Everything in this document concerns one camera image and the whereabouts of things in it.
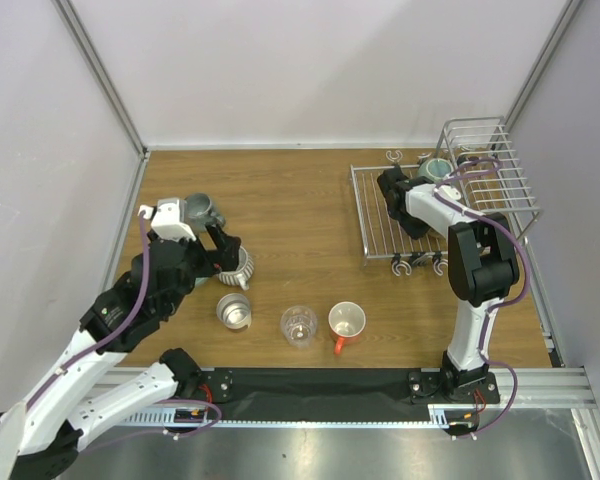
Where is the small steel cup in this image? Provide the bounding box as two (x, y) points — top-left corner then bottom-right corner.
(216, 293), (252, 332)

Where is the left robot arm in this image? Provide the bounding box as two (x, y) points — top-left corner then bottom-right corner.
(0, 200), (241, 479)

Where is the grey metallic cup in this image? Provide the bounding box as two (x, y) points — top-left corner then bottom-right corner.
(185, 193), (219, 233)

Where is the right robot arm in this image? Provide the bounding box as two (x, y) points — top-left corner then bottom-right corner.
(377, 166), (520, 402)

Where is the speckled teal ceramic mug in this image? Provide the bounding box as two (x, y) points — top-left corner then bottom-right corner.
(417, 157), (454, 183)

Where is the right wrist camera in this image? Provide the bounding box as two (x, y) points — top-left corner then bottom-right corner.
(434, 185), (462, 202)

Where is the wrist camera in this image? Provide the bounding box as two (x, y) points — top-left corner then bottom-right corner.
(434, 185), (462, 202)
(138, 197), (197, 241)

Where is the clear glass tumbler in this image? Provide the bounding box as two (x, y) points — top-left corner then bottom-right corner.
(280, 305), (318, 348)

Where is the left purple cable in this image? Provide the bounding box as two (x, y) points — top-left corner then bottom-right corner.
(22, 207), (224, 444)

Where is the aluminium front rail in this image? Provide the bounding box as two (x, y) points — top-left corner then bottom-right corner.
(117, 368), (596, 429)

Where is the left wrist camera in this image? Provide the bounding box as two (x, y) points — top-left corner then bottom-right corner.
(138, 197), (197, 241)

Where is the metal wire dish rack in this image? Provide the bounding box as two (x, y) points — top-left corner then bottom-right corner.
(350, 116), (543, 276)

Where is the orange mug white inside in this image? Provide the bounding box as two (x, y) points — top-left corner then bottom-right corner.
(328, 301), (366, 355)

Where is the white ribbed ceramic mug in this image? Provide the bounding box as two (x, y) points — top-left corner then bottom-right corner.
(217, 246), (255, 291)

